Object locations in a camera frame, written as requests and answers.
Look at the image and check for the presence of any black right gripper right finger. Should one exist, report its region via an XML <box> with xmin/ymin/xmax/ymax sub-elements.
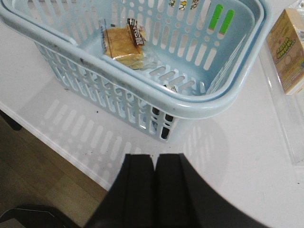
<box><xmin>155</xmin><ymin>153</ymin><xmax>265</xmax><ymax>228</ymax></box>

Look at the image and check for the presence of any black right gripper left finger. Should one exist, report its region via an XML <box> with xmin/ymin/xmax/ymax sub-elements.
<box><xmin>85</xmin><ymin>154</ymin><xmax>154</xmax><ymax>228</ymax></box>

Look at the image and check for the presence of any packaged bread slice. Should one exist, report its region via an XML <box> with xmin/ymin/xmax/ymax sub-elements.
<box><xmin>98</xmin><ymin>18</ymin><xmax>158</xmax><ymax>70</ymax></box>

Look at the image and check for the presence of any light blue plastic basket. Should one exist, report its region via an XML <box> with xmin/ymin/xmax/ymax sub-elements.
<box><xmin>0</xmin><ymin>0</ymin><xmax>272</xmax><ymax>142</ymax></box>

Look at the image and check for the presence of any beige tissue pack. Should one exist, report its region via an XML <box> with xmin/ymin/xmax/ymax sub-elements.
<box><xmin>266</xmin><ymin>8</ymin><xmax>304</xmax><ymax>95</ymax></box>

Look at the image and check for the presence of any clear acrylic tray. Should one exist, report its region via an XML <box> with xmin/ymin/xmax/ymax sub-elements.
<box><xmin>259</xmin><ymin>42</ymin><xmax>304</xmax><ymax>166</ymax></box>

